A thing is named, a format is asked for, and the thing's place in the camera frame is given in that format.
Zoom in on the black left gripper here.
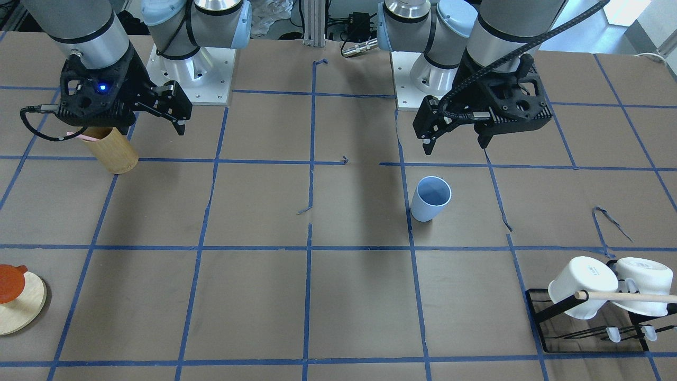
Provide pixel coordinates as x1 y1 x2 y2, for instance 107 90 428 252
413 54 552 155

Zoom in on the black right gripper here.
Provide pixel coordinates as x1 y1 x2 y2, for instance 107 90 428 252
57 48 193 137

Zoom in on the light blue plastic cup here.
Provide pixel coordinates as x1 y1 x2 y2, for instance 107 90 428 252
410 176 453 222

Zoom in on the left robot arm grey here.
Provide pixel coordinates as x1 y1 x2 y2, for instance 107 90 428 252
377 1 566 155

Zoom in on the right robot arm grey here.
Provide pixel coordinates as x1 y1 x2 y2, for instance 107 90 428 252
20 1 252 142

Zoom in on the bamboo chopstick holder cup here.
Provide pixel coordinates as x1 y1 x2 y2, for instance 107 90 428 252
78 127 139 175

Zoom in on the silver metal cylinder tool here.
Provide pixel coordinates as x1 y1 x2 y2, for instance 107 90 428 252
341 38 379 58

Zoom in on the crumpled clear plastic bag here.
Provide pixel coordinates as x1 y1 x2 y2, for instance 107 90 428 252
250 1 295 37

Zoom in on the black power adapter box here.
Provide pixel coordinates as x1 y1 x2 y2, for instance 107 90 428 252
346 12 371 38

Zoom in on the white mug near rack end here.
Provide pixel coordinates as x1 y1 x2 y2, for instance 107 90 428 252
548 256 618 303

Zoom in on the orange red silicone lid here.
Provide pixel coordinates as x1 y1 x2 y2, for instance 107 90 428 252
1 264 28 304

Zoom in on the round wooden coaster board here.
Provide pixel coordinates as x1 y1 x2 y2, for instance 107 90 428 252
1 271 48 335

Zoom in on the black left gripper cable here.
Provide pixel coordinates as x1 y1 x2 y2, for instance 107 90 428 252
442 0 611 125

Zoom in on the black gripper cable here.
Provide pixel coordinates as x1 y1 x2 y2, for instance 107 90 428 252
442 0 611 125
20 105 88 142

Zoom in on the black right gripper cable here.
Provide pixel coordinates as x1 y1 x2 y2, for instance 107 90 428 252
20 105 88 142

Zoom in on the aluminium frame post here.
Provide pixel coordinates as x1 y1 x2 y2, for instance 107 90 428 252
300 0 328 50

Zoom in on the wooden rack handle rod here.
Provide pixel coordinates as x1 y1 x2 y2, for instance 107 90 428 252
573 290 676 304

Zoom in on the black wire mug rack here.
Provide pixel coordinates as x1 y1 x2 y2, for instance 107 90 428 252
525 259 675 353

